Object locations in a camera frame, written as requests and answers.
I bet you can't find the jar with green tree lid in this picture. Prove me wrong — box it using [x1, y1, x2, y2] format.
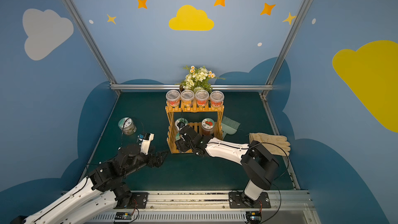
[175, 118, 189, 132]

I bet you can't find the jar with strawberry lid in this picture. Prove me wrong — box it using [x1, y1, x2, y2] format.
[201, 118, 215, 135]

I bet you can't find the clear seed cup orange base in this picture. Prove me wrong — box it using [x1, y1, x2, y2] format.
[180, 90, 195, 107]

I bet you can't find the jar with floral lid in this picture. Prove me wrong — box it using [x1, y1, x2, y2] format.
[118, 117, 137, 136]

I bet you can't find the clear seed cup red base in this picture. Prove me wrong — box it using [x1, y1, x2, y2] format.
[165, 90, 180, 108]

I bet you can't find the jar with pineapple lid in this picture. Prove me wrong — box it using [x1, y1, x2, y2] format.
[175, 133, 181, 141]

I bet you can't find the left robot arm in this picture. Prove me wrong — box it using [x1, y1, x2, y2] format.
[11, 144, 169, 224]

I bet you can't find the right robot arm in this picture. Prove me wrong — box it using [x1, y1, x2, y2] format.
[175, 125, 279, 203]

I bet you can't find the wooden slatted shelf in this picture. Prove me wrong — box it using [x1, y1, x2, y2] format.
[165, 100, 224, 153]

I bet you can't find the potted white flower bouquet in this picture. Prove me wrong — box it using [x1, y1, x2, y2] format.
[179, 66, 219, 93]

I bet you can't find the left small circuit board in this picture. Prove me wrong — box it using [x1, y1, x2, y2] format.
[114, 212, 134, 222]

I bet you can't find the small circuit board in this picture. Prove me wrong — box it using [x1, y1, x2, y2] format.
[245, 211, 262, 224]
[114, 212, 134, 222]

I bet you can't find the beige work glove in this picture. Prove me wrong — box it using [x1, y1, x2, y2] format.
[249, 133, 291, 157]

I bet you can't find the right small circuit board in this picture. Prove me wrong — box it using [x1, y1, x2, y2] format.
[245, 211, 262, 224]

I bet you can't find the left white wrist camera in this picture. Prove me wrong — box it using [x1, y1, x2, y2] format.
[137, 133, 154, 155]

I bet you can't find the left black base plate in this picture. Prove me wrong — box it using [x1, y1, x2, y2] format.
[115, 192, 149, 209]

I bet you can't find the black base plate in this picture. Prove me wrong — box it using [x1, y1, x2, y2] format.
[228, 191, 271, 208]
[115, 192, 149, 209]

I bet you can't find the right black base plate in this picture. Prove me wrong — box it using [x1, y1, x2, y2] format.
[228, 191, 271, 208]

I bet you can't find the aluminium mounting rail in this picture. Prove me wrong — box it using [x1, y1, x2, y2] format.
[81, 190, 321, 224]

